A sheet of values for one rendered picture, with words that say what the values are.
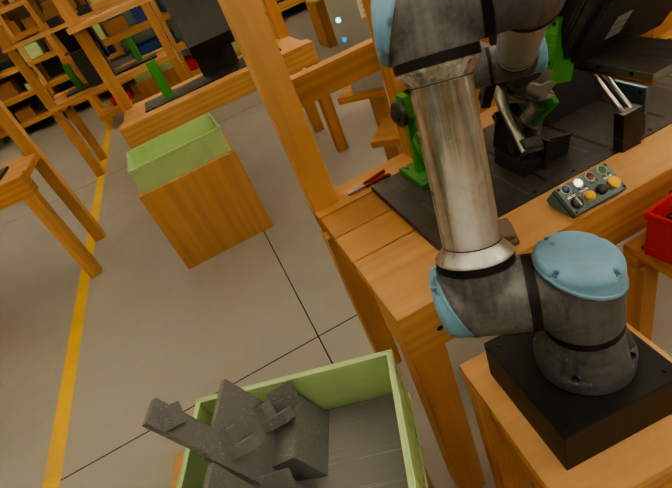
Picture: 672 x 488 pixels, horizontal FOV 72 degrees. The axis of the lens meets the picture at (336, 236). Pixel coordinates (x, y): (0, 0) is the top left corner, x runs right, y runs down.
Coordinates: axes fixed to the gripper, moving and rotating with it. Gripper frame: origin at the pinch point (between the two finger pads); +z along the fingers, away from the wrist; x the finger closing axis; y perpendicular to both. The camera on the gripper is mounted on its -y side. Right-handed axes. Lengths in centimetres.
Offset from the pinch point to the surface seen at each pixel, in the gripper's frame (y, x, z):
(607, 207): -3.5, -25.3, 16.7
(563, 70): 2.3, 8.4, 4.5
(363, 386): -26, -70, -34
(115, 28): -484, 457, -244
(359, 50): -31, 30, -38
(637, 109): 5.3, 0.5, 23.5
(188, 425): -22, -80, -66
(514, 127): -14.2, 2.0, 2.4
